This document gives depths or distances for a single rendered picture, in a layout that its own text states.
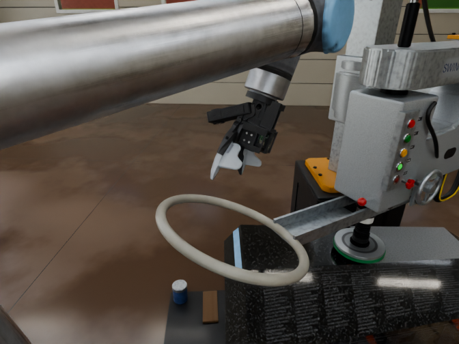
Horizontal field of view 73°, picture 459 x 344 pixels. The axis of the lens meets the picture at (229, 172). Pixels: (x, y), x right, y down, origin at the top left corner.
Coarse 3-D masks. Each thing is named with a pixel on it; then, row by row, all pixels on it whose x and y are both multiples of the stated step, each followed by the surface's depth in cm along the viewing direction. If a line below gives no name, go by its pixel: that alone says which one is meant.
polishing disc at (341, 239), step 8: (344, 232) 146; (352, 232) 146; (336, 240) 141; (344, 240) 141; (376, 240) 141; (344, 248) 136; (352, 248) 136; (360, 248) 136; (368, 248) 136; (376, 248) 136; (384, 248) 136; (352, 256) 132; (360, 256) 132; (368, 256) 132; (376, 256) 132
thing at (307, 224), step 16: (304, 208) 120; (320, 208) 124; (336, 208) 129; (368, 208) 121; (288, 224) 117; (304, 224) 118; (320, 224) 119; (336, 224) 114; (352, 224) 119; (304, 240) 107
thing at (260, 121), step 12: (252, 96) 65; (264, 96) 64; (252, 108) 67; (264, 108) 66; (276, 108) 65; (240, 120) 67; (252, 120) 67; (264, 120) 66; (276, 120) 66; (240, 132) 67; (252, 132) 67; (264, 132) 64; (276, 132) 69; (240, 144) 68; (252, 144) 66; (264, 144) 69
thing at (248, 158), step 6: (240, 150) 74; (246, 150) 75; (240, 156) 76; (246, 156) 76; (252, 156) 75; (246, 162) 77; (252, 162) 76; (258, 162) 75; (240, 168) 78; (240, 174) 79
